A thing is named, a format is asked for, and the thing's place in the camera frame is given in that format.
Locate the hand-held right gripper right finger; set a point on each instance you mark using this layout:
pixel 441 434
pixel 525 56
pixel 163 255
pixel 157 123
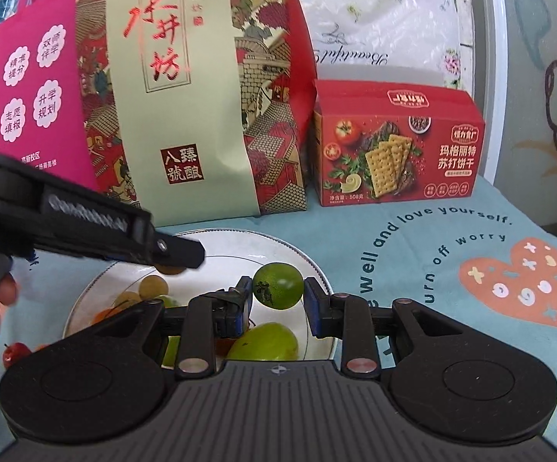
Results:
pixel 314 308

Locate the red patterned gift bag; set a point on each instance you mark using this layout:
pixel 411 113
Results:
pixel 172 106

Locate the white vertical frame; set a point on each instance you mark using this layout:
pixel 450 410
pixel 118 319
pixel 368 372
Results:
pixel 492 82

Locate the white plate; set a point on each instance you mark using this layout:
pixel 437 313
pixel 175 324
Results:
pixel 230 264

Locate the small red apple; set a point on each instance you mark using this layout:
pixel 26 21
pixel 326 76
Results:
pixel 16 353

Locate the white floral plastic bag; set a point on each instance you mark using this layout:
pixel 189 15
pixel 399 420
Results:
pixel 379 19

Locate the red round fruit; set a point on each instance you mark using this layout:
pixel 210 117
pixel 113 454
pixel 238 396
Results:
pixel 223 346

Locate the large green mango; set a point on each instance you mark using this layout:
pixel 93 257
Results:
pixel 266 341

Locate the red cracker box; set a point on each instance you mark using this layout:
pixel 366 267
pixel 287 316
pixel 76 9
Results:
pixel 403 154

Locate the blue printed tablecloth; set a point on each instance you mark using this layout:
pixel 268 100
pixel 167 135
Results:
pixel 427 274

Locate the pink fabric bag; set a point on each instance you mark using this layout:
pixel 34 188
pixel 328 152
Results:
pixel 38 57

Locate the medium green mango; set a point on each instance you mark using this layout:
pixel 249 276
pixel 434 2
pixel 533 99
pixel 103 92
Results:
pixel 170 351

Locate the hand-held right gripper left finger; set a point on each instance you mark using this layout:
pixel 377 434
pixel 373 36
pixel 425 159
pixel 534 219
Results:
pixel 246 305

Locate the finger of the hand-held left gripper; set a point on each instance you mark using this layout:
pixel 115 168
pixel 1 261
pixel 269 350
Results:
pixel 182 250

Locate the green round fruit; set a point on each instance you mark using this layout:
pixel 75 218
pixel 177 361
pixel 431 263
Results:
pixel 281 284

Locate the small brown kiwi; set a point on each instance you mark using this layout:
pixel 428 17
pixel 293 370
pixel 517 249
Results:
pixel 169 270
pixel 153 286
pixel 124 300

